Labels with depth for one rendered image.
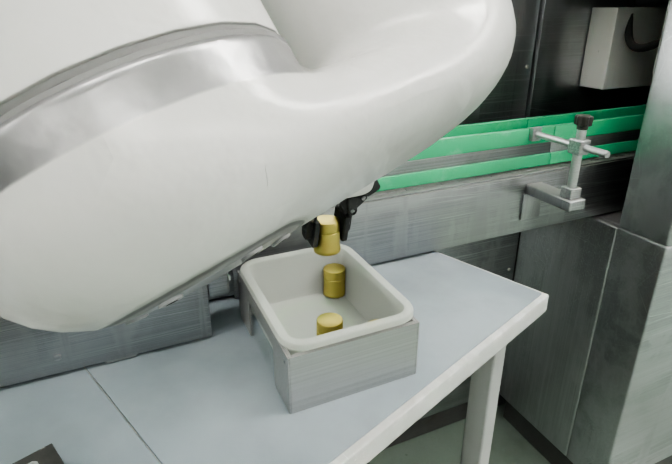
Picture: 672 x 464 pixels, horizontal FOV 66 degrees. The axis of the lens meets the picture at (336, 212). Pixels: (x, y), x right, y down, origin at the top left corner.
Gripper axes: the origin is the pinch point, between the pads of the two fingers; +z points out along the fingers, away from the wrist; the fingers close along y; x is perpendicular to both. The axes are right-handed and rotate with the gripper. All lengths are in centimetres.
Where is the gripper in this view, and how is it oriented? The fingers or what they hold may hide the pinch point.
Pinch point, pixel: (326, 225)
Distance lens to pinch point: 66.2
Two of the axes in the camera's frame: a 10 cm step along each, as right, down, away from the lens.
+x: 4.3, 5.7, -7.0
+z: -1.1, 8.0, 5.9
